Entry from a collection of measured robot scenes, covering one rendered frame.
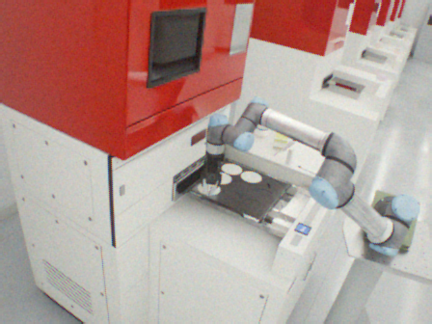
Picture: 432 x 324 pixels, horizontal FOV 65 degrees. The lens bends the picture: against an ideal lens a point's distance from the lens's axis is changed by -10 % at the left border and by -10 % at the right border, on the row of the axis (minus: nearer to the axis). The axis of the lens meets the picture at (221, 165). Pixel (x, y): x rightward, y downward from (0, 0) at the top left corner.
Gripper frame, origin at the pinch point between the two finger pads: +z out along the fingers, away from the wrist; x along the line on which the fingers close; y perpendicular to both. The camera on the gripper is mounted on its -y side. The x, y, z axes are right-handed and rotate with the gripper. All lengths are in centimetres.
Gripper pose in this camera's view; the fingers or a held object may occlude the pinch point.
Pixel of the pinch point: (208, 194)
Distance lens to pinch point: 160.9
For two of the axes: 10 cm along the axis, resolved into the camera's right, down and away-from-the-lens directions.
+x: -9.9, -1.1, -0.6
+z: -1.3, 8.6, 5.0
